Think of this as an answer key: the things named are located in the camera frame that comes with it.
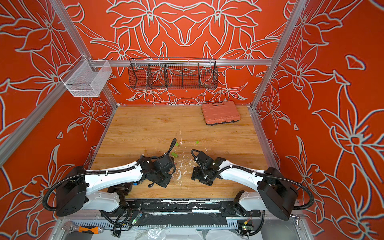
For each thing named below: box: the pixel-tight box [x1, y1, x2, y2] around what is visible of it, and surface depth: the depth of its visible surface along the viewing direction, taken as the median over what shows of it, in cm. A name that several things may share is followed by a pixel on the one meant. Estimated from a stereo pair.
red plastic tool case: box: [201, 100, 241, 125], surface depth 112 cm
